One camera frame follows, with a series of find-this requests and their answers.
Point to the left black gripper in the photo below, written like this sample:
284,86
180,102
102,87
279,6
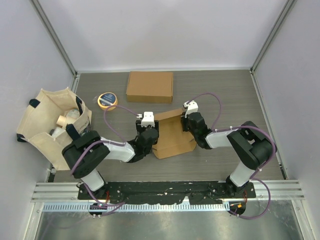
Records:
139,127

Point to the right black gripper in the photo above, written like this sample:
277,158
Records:
183,120

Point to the large brown cardboard box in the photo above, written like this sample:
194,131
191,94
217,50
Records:
150,87

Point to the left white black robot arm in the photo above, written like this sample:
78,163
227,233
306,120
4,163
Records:
86,152

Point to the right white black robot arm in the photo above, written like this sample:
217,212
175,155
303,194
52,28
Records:
253,146

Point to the yellow masking tape roll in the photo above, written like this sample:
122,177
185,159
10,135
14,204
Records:
107,101

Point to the cardboard tube in bag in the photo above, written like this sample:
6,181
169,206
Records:
62,121

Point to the beige canvas tote bag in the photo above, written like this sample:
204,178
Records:
40,117

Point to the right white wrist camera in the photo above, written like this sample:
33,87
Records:
190,107

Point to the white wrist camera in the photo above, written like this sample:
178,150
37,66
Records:
190,107
147,119

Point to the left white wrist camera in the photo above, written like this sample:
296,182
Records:
147,119

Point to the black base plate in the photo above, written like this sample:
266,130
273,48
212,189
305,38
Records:
172,192

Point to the left aluminium frame post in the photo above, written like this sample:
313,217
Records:
53,35

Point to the aluminium frame post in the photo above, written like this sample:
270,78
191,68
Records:
287,8
53,35

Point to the white slotted cable duct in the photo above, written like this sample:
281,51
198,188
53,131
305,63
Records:
185,206

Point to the right aluminium frame post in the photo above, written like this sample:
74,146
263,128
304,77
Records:
287,8

